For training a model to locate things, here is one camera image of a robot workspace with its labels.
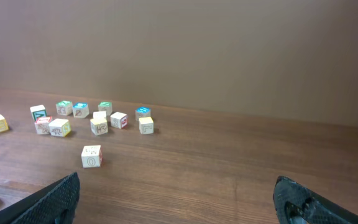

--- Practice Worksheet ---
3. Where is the plain block yellow side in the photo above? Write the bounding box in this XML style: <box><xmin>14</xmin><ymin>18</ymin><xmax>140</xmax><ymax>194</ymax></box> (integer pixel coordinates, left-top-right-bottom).
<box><xmin>48</xmin><ymin>118</ymin><xmax>71</xmax><ymax>137</ymax></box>

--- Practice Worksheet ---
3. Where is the green N block right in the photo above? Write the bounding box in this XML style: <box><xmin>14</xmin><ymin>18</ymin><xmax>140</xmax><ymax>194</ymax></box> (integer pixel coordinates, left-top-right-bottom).
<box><xmin>98</xmin><ymin>101</ymin><xmax>112</xmax><ymax>116</ymax></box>

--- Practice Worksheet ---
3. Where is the green N block left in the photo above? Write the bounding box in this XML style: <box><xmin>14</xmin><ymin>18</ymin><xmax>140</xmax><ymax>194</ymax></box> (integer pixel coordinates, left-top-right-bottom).
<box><xmin>56</xmin><ymin>100</ymin><xmax>73</xmax><ymax>116</ymax></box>

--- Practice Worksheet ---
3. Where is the white green W block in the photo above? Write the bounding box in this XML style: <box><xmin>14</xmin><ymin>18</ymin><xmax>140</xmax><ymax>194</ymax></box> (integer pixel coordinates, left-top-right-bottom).
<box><xmin>30</xmin><ymin>105</ymin><xmax>47</xmax><ymax>121</ymax></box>

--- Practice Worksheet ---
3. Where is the lone block with zero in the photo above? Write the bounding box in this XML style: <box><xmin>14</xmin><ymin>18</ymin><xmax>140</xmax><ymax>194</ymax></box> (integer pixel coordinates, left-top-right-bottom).
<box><xmin>81</xmin><ymin>145</ymin><xmax>103</xmax><ymax>168</ymax></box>

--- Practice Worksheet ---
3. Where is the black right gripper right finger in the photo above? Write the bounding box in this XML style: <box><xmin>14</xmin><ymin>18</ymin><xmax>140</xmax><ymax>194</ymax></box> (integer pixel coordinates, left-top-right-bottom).
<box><xmin>273</xmin><ymin>176</ymin><xmax>358</xmax><ymax>224</ymax></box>

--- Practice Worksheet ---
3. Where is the blue top block right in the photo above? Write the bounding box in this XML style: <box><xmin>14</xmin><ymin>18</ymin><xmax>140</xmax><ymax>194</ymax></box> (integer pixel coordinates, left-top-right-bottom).
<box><xmin>135</xmin><ymin>106</ymin><xmax>151</xmax><ymax>121</ymax></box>

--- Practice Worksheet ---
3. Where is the blue top block left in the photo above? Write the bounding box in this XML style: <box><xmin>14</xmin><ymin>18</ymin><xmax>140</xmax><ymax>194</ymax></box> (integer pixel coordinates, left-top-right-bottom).
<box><xmin>73</xmin><ymin>103</ymin><xmax>90</xmax><ymax>118</ymax></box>

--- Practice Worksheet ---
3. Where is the green n block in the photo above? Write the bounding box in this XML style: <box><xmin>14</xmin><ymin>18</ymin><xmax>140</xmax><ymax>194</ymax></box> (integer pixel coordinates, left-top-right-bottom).
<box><xmin>98</xmin><ymin>101</ymin><xmax>112</xmax><ymax>116</ymax></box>
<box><xmin>56</xmin><ymin>100</ymin><xmax>73</xmax><ymax>116</ymax></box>

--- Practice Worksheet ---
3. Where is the plain block number two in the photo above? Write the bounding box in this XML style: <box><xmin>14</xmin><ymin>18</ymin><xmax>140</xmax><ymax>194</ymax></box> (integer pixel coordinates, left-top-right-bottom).
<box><xmin>110</xmin><ymin>112</ymin><xmax>127</xmax><ymax>129</ymax></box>

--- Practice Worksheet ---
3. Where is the yellow top elephant block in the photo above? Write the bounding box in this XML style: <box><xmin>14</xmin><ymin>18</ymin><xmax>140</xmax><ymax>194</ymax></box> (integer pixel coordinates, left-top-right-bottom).
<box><xmin>90</xmin><ymin>118</ymin><xmax>108</xmax><ymax>136</ymax></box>

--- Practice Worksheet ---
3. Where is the red I top block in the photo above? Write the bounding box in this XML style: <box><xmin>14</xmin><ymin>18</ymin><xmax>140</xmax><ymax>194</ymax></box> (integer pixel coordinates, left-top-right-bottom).
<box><xmin>34</xmin><ymin>116</ymin><xmax>53</xmax><ymax>134</ymax></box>

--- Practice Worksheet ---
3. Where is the blue block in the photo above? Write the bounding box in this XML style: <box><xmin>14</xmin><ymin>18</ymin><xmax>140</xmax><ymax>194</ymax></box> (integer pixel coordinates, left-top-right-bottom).
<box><xmin>135</xmin><ymin>106</ymin><xmax>151</xmax><ymax>121</ymax></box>
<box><xmin>73</xmin><ymin>103</ymin><xmax>90</xmax><ymax>118</ymax></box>

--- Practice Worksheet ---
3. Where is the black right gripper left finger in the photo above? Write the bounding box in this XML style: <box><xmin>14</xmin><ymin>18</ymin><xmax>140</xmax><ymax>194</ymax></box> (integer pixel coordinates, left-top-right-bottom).
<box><xmin>0</xmin><ymin>172</ymin><xmax>80</xmax><ymax>224</ymax></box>

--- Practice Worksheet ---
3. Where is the yellow top block right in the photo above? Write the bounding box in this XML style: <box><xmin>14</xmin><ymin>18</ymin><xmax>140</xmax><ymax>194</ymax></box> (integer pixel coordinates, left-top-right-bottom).
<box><xmin>139</xmin><ymin>117</ymin><xmax>154</xmax><ymax>134</ymax></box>

